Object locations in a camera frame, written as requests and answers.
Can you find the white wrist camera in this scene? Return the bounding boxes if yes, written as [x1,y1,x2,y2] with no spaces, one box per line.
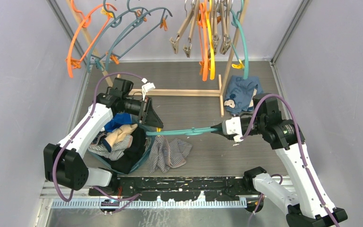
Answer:
[223,116,243,142]
[141,78,156,101]

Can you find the teal laundry basket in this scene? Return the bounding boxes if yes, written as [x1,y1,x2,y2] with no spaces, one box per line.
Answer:
[89,124,152,174]

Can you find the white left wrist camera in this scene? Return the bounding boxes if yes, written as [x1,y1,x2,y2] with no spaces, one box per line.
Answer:
[141,78,156,101]

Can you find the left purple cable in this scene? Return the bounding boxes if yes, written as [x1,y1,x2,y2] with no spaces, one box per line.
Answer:
[52,72,146,214]

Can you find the grey striped underwear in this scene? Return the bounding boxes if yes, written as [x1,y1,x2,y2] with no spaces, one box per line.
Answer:
[147,135,193,174]

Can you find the orange plastic clip hanger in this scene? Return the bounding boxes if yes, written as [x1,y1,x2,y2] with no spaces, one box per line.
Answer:
[65,0,118,78]

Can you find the black garment in basket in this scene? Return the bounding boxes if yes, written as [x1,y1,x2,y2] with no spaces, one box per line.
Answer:
[107,127,147,174]

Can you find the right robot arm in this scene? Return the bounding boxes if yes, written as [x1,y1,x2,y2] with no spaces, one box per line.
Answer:
[211,93,348,227]

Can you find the slate blue clip hanger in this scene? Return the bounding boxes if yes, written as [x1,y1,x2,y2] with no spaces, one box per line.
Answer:
[88,0,151,72]

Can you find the yellow hanging hanger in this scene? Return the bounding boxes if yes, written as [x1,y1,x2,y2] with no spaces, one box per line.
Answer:
[204,0,215,80]

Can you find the wooden hanger rack frame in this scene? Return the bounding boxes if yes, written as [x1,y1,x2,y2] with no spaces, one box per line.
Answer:
[73,13,236,102]

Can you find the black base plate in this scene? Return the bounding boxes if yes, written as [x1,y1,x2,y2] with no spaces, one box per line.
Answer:
[101,176,259,202]

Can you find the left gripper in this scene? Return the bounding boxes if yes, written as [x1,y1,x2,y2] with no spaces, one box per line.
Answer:
[122,97,164,128]

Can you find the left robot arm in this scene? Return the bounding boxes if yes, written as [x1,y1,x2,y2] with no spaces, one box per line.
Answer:
[43,78,164,195]

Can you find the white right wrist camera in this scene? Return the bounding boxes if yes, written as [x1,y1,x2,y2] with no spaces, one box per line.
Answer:
[223,116,243,142]

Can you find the beige wooden hangers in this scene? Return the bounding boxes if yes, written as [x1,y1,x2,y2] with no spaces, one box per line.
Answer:
[169,0,233,58]

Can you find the grey striped garment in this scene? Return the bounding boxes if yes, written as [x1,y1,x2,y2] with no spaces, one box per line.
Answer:
[87,136,133,161]

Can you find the beige underwear with navy trim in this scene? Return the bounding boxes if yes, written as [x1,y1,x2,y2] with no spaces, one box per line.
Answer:
[103,124,138,152]

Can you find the right teal hanger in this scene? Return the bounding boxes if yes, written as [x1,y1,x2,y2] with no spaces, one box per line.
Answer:
[230,0,250,79]

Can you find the blue underwear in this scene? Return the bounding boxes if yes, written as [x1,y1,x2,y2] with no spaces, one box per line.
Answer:
[103,113,133,132]

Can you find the blue patterned cloth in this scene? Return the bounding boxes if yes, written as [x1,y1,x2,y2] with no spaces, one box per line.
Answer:
[224,75,263,115]

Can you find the white slotted cable duct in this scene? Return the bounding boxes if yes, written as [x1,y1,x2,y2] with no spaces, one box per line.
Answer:
[51,198,247,209]

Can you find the orange hanging hanger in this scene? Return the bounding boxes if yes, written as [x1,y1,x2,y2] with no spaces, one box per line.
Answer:
[197,0,209,81]

